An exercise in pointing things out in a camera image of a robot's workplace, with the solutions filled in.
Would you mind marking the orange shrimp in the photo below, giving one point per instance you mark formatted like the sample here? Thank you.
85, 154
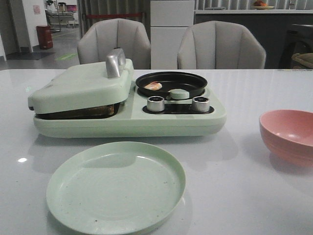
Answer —
154, 86

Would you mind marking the breakfast maker lid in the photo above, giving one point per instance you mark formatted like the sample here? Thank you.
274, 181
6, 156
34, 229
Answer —
82, 86

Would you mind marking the pink bowl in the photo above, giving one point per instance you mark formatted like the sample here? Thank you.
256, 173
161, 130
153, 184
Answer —
288, 134

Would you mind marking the mint green breakfast maker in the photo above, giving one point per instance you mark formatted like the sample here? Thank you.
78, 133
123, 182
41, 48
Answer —
132, 119

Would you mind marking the silver left control knob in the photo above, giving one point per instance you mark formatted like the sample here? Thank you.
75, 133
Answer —
155, 104

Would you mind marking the silver control knob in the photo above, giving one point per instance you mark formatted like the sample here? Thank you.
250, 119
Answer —
155, 104
200, 104

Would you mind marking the silver right control knob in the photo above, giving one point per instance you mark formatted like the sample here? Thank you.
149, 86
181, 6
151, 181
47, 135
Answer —
200, 104

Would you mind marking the black round frying pan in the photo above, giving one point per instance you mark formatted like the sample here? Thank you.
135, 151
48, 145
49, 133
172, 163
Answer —
192, 84

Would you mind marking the mint green plate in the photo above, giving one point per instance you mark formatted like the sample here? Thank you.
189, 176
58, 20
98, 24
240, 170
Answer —
118, 188

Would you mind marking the grey right chair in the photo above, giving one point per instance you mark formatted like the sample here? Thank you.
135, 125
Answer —
220, 45

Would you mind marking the grey chair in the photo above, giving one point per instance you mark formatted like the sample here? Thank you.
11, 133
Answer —
106, 35
220, 45

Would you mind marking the grey left chair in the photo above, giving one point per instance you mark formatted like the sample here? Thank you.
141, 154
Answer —
106, 35

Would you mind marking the white cabinet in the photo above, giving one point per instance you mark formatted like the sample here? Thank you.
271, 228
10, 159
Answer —
169, 20

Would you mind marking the red bin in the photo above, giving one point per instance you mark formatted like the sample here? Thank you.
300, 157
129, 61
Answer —
44, 36

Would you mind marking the fruit bowl on counter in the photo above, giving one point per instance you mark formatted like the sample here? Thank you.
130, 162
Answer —
261, 5

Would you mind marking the dark washing machine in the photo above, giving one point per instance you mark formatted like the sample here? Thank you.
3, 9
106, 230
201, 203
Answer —
299, 39

